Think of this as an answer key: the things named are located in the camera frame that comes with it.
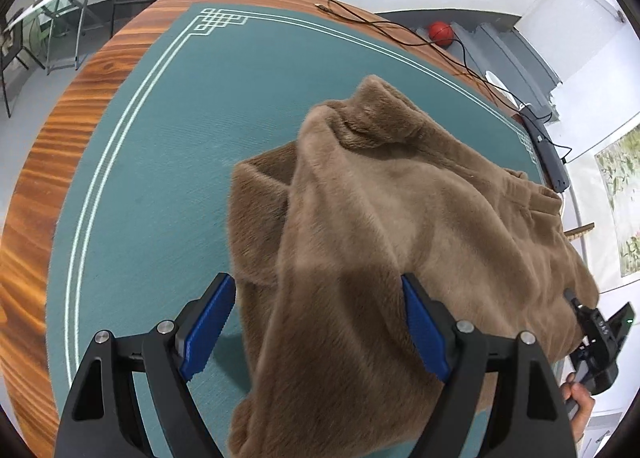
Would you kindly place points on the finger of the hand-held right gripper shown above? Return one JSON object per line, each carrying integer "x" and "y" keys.
{"x": 571, "y": 298}

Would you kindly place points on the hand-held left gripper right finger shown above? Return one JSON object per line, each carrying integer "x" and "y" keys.
{"x": 425, "y": 333}

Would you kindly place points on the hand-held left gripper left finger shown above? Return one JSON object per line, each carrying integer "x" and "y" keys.
{"x": 210, "y": 328}

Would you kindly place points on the brown fleece sweater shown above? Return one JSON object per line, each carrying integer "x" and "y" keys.
{"x": 380, "y": 218}

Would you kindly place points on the person's right hand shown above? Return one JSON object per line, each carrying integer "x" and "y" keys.
{"x": 582, "y": 410}

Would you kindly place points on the grey power strip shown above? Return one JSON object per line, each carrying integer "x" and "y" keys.
{"x": 547, "y": 153}

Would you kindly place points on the green table mat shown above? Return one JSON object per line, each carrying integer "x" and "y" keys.
{"x": 175, "y": 163}

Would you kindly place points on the red ball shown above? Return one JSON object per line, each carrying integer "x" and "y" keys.
{"x": 440, "y": 33}

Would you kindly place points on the black metal chair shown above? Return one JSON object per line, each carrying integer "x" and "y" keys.
{"x": 12, "y": 53}

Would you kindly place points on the glass table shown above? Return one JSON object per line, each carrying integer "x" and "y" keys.
{"x": 60, "y": 8}

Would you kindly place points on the wall scroll painting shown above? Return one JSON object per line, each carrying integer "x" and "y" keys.
{"x": 622, "y": 198}

